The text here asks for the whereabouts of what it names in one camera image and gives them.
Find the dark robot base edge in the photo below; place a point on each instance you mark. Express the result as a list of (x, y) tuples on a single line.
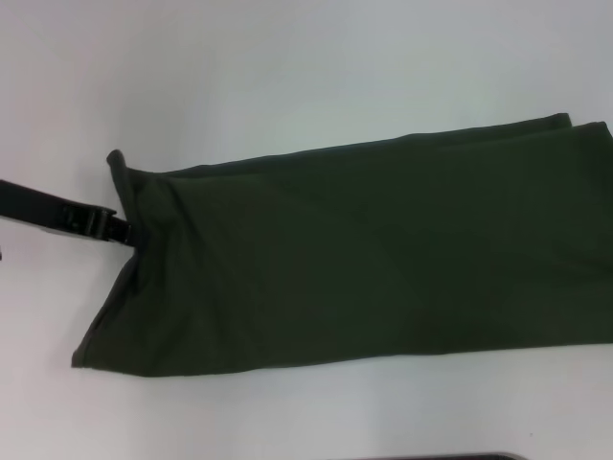
[(469, 456)]

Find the dark green T-shirt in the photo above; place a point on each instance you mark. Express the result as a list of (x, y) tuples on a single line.
[(359, 239)]

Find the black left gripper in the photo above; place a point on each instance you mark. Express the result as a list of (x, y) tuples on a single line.
[(48, 211)]

